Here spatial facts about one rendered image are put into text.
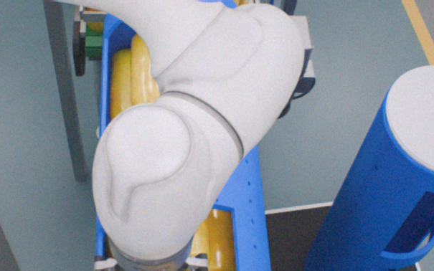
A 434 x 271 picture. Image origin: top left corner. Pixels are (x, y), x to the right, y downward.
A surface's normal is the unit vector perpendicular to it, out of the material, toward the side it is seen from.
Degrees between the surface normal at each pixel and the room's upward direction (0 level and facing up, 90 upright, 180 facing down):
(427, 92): 0
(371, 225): 90
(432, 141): 0
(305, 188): 0
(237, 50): 18
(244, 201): 42
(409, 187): 89
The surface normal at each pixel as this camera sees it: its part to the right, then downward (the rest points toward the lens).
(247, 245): 0.73, -0.40
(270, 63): 0.52, -0.21
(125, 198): -0.47, 0.57
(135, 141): -0.07, -0.45
